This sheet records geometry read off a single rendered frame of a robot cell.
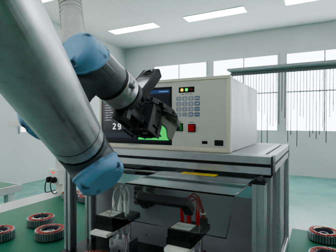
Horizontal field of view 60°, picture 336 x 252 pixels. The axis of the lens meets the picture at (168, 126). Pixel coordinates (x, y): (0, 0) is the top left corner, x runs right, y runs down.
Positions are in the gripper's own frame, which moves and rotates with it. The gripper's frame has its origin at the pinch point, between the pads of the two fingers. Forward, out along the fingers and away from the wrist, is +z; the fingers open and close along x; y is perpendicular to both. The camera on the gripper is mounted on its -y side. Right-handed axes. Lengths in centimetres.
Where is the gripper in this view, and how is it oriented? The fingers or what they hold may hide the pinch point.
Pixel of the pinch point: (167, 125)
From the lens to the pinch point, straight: 76.2
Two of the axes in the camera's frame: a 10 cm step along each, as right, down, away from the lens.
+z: 4.1, 4.1, 8.1
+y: -1.9, 9.1, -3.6
